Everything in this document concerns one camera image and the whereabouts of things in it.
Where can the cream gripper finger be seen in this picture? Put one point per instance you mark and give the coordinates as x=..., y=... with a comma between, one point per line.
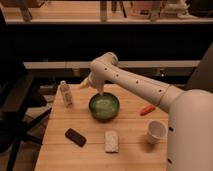
x=100, y=91
x=84, y=84

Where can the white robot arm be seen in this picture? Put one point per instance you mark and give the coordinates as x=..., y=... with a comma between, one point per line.
x=190, y=112

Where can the clear plastic bottle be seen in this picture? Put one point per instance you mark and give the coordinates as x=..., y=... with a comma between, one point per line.
x=66, y=93

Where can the green bowl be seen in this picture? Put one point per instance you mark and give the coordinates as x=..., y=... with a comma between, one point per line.
x=104, y=107

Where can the black phone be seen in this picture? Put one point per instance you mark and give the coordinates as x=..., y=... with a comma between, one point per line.
x=75, y=137

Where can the white sponge block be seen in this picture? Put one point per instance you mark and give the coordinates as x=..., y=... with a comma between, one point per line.
x=111, y=142

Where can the orange carrot toy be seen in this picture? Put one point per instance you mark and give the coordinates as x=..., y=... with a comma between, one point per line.
x=148, y=109

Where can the black office chair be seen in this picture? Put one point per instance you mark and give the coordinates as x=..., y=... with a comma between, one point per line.
x=18, y=92

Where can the white paper cup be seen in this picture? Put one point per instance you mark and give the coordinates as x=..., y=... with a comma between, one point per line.
x=156, y=131

